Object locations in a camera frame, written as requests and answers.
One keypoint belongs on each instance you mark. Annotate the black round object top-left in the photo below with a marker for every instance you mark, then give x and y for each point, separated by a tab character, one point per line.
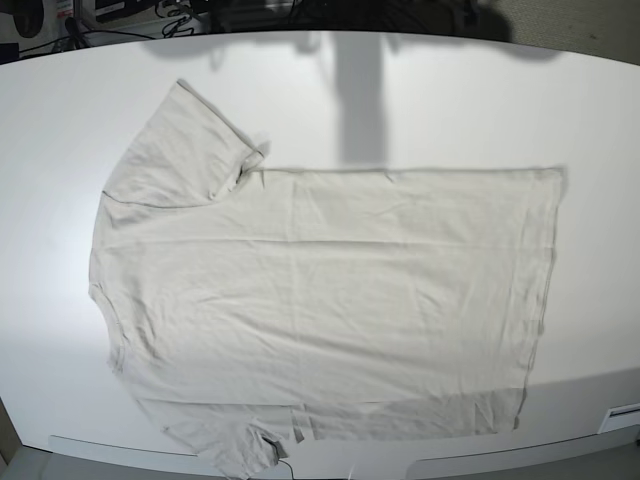
28	16

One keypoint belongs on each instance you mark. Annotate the light grey T-shirt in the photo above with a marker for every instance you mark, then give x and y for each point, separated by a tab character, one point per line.
250	308

